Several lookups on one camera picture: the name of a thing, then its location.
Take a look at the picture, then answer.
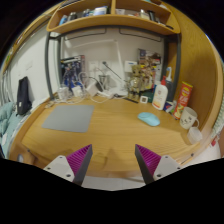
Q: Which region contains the dark spray bottle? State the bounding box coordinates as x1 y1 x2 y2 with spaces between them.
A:
166 67 173 101

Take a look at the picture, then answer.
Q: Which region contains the white lotion pump bottle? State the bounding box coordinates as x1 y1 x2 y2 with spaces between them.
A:
152 77 168 110

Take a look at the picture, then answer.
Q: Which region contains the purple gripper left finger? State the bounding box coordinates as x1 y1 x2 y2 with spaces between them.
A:
44 145 93 186

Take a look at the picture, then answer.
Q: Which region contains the blue robot model figure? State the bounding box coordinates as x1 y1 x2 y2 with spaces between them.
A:
61 55 85 90

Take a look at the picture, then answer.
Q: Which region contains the white ceramic mug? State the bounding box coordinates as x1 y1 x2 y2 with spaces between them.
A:
180 107 199 130

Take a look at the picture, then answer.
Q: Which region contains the wooden wall shelf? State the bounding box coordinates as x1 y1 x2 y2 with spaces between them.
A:
47 0 180 35

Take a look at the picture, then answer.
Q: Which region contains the white power adapter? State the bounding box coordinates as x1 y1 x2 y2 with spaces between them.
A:
86 83 98 96

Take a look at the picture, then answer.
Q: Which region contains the red chips can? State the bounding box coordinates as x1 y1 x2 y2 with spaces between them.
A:
173 82 193 120

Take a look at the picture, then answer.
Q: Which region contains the grey mouse pad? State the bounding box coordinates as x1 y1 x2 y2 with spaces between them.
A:
42 105 94 133

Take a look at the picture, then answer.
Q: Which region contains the small white cube clock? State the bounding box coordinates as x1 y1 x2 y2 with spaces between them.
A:
140 96 148 104

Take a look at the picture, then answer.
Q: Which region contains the clear plastic cup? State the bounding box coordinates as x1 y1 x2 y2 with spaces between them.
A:
187 127 202 144

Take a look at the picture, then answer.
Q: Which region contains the Groot figurine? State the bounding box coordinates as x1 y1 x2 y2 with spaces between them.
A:
128 65 142 101

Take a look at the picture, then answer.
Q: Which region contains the light blue computer mouse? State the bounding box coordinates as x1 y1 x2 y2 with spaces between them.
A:
138 112 160 127

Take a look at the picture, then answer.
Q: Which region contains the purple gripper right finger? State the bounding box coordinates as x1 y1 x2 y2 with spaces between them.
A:
135 144 181 184

